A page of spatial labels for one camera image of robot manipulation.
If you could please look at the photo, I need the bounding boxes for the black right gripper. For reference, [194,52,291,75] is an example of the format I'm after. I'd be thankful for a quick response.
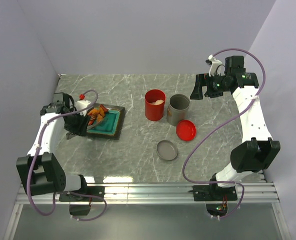
[190,72,230,100]

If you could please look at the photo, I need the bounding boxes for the red sausage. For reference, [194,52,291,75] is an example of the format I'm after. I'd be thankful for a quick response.
[88,117,102,126]

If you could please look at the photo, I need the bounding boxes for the orange fried food pieces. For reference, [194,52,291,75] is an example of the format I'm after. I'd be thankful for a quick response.
[87,104,109,121]

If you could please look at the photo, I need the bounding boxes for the steamed bun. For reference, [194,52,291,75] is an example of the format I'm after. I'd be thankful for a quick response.
[151,99,164,106]

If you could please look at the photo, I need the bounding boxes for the steel serving tongs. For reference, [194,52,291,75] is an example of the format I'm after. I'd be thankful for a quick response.
[65,119,103,140]

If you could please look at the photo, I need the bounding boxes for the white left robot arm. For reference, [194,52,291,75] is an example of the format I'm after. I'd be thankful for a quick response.
[16,92,91,201]

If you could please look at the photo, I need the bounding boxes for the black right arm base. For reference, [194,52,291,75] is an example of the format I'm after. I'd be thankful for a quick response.
[189,183,237,218]

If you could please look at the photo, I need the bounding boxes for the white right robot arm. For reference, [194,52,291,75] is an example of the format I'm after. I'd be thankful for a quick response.
[190,55,280,200]

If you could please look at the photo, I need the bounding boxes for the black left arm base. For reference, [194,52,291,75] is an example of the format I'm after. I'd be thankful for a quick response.
[59,185,107,219]

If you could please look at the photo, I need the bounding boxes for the grey cylindrical canister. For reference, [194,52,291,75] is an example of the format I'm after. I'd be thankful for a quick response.
[166,94,190,126]

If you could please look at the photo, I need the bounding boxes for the teal square plate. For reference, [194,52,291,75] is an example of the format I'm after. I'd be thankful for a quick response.
[87,103,125,140]

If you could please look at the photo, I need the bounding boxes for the red round lid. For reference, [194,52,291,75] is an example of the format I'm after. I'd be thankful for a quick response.
[176,119,196,142]

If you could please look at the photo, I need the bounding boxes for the red cylindrical canister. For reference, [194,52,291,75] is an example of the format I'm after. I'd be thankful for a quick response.
[145,89,166,121]

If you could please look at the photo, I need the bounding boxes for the grey round lid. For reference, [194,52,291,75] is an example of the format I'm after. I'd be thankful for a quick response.
[156,140,178,161]

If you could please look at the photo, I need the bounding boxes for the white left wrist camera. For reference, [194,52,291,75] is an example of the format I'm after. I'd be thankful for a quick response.
[75,94,91,111]

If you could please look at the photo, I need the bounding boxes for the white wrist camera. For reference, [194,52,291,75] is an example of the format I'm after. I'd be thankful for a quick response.
[205,54,223,77]
[75,94,91,111]

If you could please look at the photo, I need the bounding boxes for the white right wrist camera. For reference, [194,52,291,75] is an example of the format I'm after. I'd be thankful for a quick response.
[205,54,223,77]

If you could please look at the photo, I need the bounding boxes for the aluminium rail frame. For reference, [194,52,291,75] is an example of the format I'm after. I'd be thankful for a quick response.
[5,181,291,240]

